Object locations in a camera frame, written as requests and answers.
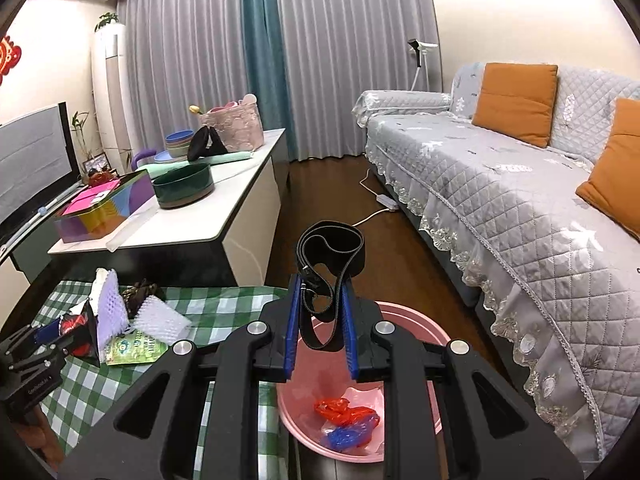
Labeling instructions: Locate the orange cushion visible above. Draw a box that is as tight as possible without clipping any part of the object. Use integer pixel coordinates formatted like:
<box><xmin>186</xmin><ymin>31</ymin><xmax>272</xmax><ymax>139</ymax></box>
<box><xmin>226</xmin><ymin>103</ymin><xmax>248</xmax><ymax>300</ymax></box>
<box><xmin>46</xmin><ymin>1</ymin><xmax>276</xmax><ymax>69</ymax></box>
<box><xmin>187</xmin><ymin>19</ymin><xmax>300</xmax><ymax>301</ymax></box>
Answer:
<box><xmin>575</xmin><ymin>97</ymin><xmax>640</xmax><ymax>241</ymax></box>
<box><xmin>471</xmin><ymin>62</ymin><xmax>559</xmax><ymax>148</ymax></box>

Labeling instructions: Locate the brown floral scrunchie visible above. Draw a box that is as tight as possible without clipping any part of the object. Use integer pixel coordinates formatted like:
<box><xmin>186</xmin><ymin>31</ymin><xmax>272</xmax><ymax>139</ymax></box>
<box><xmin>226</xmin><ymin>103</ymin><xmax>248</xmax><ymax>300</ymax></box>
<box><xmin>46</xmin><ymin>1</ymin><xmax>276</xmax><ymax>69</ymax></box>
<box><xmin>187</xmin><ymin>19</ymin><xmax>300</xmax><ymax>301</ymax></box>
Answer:
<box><xmin>120</xmin><ymin>280</ymin><xmax>161</xmax><ymax>318</ymax></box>

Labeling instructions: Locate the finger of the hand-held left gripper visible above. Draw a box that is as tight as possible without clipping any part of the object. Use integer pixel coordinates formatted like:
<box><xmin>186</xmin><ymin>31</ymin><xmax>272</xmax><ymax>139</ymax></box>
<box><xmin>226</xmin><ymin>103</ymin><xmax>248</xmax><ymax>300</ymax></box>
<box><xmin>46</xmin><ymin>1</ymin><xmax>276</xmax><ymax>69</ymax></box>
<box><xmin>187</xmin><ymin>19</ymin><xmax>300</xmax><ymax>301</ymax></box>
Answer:
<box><xmin>32</xmin><ymin>320</ymin><xmax>63</xmax><ymax>350</ymax></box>

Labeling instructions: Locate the mint green cloth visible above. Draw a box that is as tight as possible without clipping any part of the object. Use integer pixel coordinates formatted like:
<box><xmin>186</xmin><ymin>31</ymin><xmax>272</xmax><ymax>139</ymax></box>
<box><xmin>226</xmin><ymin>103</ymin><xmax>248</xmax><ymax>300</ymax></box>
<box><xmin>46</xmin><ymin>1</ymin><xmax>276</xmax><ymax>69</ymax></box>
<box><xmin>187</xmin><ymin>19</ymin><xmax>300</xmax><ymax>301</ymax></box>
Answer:
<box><xmin>150</xmin><ymin>150</ymin><xmax>256</xmax><ymax>178</ymax></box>

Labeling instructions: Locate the white standing air conditioner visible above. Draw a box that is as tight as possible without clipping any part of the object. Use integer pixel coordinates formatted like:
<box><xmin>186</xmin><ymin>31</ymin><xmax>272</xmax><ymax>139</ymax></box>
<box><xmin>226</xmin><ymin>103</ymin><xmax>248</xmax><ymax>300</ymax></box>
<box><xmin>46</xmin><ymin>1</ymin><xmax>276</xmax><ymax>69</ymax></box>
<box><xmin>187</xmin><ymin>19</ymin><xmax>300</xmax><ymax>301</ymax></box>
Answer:
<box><xmin>91</xmin><ymin>24</ymin><xmax>133</xmax><ymax>176</ymax></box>

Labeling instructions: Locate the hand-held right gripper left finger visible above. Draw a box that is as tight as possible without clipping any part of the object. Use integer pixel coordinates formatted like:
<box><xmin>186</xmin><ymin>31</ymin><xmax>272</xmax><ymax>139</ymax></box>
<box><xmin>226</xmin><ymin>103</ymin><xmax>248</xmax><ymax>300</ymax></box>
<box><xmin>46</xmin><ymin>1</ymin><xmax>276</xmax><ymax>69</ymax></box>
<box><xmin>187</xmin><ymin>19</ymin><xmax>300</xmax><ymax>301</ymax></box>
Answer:
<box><xmin>57</xmin><ymin>274</ymin><xmax>308</xmax><ymax>480</ymax></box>

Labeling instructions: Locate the green panda print packet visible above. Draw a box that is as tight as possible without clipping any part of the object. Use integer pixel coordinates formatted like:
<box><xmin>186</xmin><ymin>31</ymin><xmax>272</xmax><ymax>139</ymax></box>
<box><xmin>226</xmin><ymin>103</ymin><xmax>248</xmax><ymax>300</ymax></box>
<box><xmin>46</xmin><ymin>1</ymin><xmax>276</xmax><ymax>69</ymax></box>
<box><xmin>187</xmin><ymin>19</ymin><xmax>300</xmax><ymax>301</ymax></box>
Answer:
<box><xmin>104</xmin><ymin>332</ymin><xmax>170</xmax><ymax>367</ymax></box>

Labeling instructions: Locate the black hat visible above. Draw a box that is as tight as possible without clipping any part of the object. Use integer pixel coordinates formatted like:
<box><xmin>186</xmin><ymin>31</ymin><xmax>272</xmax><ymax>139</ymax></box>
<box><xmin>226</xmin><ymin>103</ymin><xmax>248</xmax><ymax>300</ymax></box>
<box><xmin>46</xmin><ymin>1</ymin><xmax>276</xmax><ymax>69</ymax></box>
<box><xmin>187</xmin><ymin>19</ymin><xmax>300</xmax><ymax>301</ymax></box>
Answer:
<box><xmin>186</xmin><ymin>125</ymin><xmax>228</xmax><ymax>162</ymax></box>

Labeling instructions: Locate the white power strip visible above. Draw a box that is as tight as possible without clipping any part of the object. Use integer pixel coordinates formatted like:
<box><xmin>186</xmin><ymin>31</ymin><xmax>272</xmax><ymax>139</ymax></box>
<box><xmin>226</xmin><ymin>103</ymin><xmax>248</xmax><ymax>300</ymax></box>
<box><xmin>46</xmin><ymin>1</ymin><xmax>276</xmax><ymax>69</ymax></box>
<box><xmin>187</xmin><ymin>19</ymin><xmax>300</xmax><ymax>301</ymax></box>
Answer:
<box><xmin>350</xmin><ymin>167</ymin><xmax>399</xmax><ymax>228</ymax></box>

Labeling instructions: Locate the pink plastic basin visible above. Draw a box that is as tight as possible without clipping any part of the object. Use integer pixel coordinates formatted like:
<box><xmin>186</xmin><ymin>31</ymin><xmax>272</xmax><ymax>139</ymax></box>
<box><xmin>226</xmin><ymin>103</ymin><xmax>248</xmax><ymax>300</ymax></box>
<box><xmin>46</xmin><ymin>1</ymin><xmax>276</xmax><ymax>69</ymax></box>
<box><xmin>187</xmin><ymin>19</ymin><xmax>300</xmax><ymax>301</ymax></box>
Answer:
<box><xmin>276</xmin><ymin>301</ymin><xmax>448</xmax><ymax>466</ymax></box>

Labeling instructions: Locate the small photo frame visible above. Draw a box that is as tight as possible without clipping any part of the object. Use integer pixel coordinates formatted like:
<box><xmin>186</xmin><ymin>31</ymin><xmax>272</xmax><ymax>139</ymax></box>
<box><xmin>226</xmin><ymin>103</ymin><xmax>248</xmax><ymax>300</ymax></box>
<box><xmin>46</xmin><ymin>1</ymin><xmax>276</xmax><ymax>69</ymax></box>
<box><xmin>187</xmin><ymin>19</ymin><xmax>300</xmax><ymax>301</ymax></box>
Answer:
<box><xmin>82</xmin><ymin>152</ymin><xmax>108</xmax><ymax>176</ymax></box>

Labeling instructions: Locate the flat screen television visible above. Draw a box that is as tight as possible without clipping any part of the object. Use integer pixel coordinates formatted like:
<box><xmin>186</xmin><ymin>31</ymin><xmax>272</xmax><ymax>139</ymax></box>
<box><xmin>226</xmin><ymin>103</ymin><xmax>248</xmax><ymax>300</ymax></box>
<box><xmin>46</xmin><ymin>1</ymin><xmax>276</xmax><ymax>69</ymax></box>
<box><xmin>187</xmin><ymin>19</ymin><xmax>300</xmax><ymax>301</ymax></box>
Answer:
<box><xmin>0</xmin><ymin>102</ymin><xmax>81</xmax><ymax>226</ymax></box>

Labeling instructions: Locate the green checked tablecloth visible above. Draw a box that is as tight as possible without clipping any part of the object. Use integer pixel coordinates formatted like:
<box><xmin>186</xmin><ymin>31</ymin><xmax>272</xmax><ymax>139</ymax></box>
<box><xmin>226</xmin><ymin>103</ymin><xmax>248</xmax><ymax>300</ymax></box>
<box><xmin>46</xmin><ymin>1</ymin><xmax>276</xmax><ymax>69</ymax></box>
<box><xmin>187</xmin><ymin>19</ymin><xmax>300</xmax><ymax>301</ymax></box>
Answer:
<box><xmin>0</xmin><ymin>280</ymin><xmax>301</xmax><ymax>480</ymax></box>

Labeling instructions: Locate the red plastic wrapper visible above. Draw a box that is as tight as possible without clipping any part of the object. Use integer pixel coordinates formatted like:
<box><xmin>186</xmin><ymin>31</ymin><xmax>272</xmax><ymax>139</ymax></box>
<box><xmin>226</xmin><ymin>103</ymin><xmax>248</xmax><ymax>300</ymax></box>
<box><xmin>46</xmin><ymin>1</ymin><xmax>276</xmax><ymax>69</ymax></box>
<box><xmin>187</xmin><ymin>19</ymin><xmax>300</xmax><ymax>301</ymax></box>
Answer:
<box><xmin>314</xmin><ymin>396</ymin><xmax>383</xmax><ymax>428</ymax></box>

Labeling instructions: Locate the grey quilted sofa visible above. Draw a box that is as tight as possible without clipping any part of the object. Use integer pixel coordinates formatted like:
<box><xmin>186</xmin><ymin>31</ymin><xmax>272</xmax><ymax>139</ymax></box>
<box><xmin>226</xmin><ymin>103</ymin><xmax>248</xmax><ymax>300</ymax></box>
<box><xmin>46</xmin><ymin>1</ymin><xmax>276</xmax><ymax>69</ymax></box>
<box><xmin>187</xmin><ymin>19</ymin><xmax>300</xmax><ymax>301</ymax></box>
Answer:
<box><xmin>350</xmin><ymin>62</ymin><xmax>640</xmax><ymax>466</ymax></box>

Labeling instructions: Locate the person's left hand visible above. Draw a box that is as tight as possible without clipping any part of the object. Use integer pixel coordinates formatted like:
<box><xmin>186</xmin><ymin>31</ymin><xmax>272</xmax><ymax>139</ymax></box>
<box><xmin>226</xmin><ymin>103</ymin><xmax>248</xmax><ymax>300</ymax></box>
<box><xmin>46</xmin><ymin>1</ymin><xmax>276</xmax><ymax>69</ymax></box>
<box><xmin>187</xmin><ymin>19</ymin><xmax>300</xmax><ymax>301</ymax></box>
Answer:
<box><xmin>12</xmin><ymin>405</ymin><xmax>66</xmax><ymax>471</ymax></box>

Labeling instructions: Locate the stack of pastel bowls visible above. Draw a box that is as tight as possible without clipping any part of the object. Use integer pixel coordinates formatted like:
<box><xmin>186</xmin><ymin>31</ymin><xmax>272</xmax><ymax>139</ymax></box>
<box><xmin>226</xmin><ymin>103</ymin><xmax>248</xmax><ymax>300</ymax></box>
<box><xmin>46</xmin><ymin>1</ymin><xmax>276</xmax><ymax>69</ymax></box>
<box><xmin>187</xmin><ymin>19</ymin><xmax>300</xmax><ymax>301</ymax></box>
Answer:
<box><xmin>154</xmin><ymin>130</ymin><xmax>196</xmax><ymax>164</ymax></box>

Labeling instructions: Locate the pink gift bag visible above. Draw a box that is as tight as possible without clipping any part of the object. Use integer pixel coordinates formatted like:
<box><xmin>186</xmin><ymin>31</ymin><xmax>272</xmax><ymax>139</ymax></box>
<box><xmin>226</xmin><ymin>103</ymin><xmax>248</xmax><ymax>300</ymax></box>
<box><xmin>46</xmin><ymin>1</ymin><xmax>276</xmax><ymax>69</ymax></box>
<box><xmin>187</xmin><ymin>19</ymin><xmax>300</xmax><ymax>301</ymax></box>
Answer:
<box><xmin>199</xmin><ymin>101</ymin><xmax>264</xmax><ymax>153</ymax></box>

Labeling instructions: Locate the black belt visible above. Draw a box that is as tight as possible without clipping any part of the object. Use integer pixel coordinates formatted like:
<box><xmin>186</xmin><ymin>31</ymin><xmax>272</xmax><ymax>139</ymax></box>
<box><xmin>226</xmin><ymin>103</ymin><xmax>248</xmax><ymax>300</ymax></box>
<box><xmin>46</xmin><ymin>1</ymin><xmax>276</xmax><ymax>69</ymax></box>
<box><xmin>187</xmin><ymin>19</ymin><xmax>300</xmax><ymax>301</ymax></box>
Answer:
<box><xmin>296</xmin><ymin>221</ymin><xmax>367</xmax><ymax>351</ymax></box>

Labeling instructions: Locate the white floor lamp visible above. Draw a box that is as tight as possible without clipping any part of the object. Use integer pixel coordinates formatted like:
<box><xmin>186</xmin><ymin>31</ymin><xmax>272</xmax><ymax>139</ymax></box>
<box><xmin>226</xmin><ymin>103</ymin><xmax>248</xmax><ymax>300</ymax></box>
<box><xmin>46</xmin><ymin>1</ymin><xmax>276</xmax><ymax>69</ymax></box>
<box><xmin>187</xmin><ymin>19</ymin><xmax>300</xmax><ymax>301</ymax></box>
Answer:
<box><xmin>407</xmin><ymin>39</ymin><xmax>440</xmax><ymax>93</ymax></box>

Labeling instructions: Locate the red wall decoration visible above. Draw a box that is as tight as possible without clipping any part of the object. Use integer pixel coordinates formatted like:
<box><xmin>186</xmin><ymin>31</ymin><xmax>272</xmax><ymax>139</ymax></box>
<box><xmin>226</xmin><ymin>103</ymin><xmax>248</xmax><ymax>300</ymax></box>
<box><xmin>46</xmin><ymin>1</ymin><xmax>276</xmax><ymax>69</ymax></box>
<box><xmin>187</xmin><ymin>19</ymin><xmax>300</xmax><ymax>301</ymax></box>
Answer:
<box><xmin>0</xmin><ymin>35</ymin><xmax>23</xmax><ymax>86</ymax></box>

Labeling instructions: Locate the teal curtain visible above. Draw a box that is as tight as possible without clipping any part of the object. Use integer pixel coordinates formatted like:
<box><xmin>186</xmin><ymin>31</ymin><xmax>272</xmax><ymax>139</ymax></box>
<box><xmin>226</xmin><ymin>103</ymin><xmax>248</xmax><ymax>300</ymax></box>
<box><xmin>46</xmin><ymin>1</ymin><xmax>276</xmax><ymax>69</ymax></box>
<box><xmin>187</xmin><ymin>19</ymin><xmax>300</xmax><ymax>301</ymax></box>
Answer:
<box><xmin>240</xmin><ymin>0</ymin><xmax>301</xmax><ymax>161</ymax></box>

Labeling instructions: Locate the multicoloured gift box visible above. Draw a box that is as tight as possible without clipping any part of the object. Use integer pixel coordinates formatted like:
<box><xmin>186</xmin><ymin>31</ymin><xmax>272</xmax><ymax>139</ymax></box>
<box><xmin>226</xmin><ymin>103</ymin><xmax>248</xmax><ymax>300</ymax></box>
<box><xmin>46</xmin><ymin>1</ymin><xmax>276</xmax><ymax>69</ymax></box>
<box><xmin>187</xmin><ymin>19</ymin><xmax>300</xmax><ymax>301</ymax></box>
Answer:
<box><xmin>52</xmin><ymin>169</ymin><xmax>153</xmax><ymax>245</ymax></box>

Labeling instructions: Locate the lavender foam fruit net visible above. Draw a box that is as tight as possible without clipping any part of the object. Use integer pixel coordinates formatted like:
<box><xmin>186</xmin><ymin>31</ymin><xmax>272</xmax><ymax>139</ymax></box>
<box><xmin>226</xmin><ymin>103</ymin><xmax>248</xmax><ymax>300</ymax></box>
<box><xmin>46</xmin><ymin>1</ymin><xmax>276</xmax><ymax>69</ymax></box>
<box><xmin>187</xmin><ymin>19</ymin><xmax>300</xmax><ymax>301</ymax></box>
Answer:
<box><xmin>95</xmin><ymin>269</ymin><xmax>132</xmax><ymax>356</ymax></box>

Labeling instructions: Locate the blue plastic wrapper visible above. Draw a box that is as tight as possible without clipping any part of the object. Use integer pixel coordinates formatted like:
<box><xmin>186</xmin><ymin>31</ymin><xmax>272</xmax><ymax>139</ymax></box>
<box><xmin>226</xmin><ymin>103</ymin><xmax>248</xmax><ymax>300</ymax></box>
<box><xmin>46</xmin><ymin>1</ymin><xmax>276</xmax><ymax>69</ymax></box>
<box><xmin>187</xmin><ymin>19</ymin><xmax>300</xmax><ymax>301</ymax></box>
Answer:
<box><xmin>320</xmin><ymin>425</ymin><xmax>381</xmax><ymax>453</ymax></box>

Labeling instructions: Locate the white foam fruit net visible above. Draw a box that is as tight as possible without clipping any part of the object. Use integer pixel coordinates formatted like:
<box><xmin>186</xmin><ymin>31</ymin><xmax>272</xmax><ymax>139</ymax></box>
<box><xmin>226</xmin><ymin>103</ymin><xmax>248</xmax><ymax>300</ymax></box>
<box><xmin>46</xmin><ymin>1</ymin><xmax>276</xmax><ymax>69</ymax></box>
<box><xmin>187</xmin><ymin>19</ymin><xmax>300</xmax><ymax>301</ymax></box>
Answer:
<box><xmin>131</xmin><ymin>296</ymin><xmax>193</xmax><ymax>347</ymax></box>

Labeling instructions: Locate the white coffee table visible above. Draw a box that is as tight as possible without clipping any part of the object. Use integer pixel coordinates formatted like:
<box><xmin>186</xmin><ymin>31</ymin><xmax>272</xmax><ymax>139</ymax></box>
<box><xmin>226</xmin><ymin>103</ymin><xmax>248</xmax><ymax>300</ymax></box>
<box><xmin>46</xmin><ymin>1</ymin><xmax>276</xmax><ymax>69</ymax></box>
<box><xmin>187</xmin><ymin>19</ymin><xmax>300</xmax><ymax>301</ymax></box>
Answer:
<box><xmin>47</xmin><ymin>127</ymin><xmax>291</xmax><ymax>288</ymax></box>

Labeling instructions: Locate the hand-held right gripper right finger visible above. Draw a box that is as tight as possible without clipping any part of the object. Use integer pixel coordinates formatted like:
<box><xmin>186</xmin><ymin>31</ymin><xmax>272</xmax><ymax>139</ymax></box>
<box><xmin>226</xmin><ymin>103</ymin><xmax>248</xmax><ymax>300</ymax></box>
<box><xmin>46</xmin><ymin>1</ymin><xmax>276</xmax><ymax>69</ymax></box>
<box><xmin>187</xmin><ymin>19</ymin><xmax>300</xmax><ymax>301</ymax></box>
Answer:
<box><xmin>342</xmin><ymin>280</ymin><xmax>586</xmax><ymax>480</ymax></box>

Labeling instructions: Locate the white crumpled tissue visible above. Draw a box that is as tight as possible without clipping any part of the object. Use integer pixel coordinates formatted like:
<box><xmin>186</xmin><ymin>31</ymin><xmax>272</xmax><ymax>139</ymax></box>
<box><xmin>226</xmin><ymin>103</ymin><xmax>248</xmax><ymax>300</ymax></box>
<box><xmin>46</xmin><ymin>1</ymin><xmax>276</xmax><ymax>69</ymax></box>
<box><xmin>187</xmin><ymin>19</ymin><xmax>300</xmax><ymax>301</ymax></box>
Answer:
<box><xmin>89</xmin><ymin>267</ymin><xmax>112</xmax><ymax>306</ymax></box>

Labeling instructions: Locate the purple handle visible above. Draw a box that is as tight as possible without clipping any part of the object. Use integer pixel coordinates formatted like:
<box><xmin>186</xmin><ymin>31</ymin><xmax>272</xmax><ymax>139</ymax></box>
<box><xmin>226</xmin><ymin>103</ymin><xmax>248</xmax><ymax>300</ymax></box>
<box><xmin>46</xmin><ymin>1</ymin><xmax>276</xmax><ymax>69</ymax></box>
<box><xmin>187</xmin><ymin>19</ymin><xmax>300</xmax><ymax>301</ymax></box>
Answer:
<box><xmin>131</xmin><ymin>147</ymin><xmax>157</xmax><ymax>173</ymax></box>

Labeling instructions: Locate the brown teapot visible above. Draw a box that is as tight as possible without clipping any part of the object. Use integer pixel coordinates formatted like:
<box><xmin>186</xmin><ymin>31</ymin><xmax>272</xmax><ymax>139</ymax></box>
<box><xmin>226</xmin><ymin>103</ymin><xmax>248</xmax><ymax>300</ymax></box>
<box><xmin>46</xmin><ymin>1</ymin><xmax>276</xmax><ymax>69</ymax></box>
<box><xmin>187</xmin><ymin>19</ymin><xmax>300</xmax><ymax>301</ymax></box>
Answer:
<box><xmin>87</xmin><ymin>167</ymin><xmax>121</xmax><ymax>186</ymax></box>

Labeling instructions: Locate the pink paper sheet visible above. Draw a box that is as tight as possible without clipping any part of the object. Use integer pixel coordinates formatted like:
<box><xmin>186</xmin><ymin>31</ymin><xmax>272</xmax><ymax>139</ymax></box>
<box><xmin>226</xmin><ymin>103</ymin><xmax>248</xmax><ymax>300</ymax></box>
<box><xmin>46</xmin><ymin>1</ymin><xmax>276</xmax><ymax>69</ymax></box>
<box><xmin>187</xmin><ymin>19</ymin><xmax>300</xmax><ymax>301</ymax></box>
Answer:
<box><xmin>62</xmin><ymin>187</ymin><xmax>121</xmax><ymax>213</ymax></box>

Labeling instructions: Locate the red and black snack packet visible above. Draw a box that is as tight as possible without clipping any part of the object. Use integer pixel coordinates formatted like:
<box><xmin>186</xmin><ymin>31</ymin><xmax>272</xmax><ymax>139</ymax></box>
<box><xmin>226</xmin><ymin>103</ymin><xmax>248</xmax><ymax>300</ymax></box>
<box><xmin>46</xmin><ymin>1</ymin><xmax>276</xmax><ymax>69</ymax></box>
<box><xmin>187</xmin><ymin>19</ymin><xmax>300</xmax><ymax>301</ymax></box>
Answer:
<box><xmin>59</xmin><ymin>300</ymin><xmax>103</xmax><ymax>368</ymax></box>

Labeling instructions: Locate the bamboo plant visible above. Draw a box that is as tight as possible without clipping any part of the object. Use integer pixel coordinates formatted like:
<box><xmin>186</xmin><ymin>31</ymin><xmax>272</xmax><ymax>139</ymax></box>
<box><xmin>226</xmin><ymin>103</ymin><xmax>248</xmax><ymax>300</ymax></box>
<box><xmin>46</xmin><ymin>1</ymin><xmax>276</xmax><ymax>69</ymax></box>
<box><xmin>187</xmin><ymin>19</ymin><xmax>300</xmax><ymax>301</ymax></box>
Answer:
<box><xmin>70</xmin><ymin>110</ymin><xmax>93</xmax><ymax>176</ymax></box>

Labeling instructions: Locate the dark green round box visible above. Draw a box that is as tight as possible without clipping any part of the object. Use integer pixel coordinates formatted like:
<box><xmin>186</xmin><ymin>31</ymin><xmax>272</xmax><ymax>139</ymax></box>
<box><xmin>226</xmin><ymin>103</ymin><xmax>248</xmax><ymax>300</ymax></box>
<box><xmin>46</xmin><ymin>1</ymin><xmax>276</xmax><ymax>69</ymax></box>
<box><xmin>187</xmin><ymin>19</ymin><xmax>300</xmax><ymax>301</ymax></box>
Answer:
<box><xmin>151</xmin><ymin>162</ymin><xmax>216</xmax><ymax>210</ymax></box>

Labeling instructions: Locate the grey curtain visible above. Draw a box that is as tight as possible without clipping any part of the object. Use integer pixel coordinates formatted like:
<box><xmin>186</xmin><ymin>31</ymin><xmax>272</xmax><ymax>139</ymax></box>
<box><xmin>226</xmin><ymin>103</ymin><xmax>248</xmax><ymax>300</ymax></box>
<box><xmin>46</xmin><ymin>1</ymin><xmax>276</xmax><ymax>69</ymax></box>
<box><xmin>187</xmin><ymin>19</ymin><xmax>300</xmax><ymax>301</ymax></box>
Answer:
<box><xmin>107</xmin><ymin>0</ymin><xmax>251</xmax><ymax>161</ymax></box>
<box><xmin>272</xmin><ymin>0</ymin><xmax>446</xmax><ymax>161</ymax></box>

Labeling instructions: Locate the clear plastic strip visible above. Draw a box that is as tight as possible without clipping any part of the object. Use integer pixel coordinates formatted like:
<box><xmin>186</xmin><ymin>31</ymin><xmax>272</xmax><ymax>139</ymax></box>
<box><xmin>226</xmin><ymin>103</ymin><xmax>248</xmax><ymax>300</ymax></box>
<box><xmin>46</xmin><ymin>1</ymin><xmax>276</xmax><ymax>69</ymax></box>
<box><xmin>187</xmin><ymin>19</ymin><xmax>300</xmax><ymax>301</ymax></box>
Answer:
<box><xmin>106</xmin><ymin>205</ymin><xmax>161</xmax><ymax>252</ymax></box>

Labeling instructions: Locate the white tube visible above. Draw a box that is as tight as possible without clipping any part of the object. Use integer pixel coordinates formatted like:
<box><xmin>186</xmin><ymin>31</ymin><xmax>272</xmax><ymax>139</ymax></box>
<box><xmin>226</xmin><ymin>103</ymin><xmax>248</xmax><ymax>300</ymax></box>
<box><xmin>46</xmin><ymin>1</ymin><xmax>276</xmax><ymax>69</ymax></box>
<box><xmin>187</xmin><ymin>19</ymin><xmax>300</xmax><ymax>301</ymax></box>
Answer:
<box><xmin>0</xmin><ymin>182</ymin><xmax>86</xmax><ymax>261</ymax></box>

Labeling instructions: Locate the dark television stand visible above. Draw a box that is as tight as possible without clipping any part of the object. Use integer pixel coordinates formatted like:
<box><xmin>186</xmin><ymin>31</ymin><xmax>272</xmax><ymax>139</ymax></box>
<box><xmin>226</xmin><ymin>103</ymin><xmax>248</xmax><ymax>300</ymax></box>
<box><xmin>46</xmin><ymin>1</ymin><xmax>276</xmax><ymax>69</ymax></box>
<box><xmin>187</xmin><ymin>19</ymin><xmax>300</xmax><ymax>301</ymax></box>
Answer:
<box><xmin>0</xmin><ymin>180</ymin><xmax>96</xmax><ymax>311</ymax></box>

